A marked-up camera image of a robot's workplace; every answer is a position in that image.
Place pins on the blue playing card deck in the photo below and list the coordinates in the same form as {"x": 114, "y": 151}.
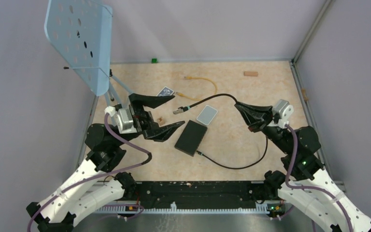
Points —
{"x": 166, "y": 91}

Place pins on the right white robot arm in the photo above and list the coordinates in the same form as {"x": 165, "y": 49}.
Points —
{"x": 306, "y": 185}

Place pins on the long wooden block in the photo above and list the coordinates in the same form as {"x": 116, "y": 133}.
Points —
{"x": 250, "y": 73}

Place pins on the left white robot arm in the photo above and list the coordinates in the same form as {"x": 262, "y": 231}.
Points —
{"x": 98, "y": 180}

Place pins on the black network switch box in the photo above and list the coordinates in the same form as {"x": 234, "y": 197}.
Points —
{"x": 191, "y": 137}

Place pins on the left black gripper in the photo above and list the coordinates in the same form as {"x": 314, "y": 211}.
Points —
{"x": 145, "y": 120}

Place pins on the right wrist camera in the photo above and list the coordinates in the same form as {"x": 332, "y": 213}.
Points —
{"x": 282, "y": 111}

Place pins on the grey card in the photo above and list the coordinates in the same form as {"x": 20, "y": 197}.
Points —
{"x": 206, "y": 116}

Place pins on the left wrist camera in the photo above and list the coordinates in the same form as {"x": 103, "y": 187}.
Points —
{"x": 124, "y": 119}

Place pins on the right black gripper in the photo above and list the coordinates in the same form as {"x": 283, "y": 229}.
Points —
{"x": 255, "y": 123}

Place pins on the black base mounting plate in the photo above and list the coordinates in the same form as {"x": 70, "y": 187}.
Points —
{"x": 216, "y": 195}

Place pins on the light blue music stand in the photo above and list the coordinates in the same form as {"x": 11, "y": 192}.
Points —
{"x": 81, "y": 32}

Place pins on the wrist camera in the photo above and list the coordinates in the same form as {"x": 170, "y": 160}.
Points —
{"x": 124, "y": 119}
{"x": 282, "y": 111}

